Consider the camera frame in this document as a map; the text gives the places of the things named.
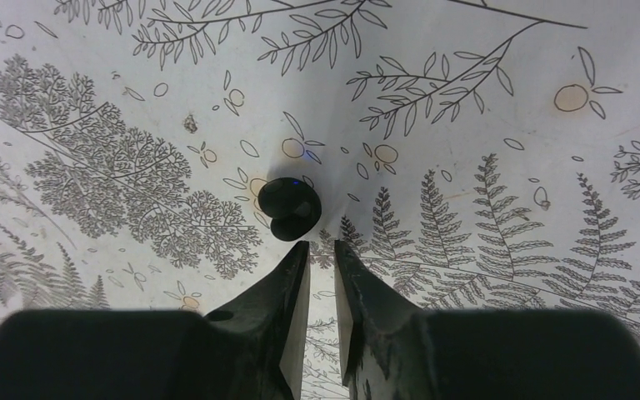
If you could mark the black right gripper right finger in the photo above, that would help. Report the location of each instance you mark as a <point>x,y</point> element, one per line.
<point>393,349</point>

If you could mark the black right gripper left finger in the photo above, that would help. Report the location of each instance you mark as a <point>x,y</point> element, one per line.
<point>252,347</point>

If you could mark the black earbud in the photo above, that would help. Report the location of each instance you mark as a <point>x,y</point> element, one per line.
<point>293,206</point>

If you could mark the floral patterned mat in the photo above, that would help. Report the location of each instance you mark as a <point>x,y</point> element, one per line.
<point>475,154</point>

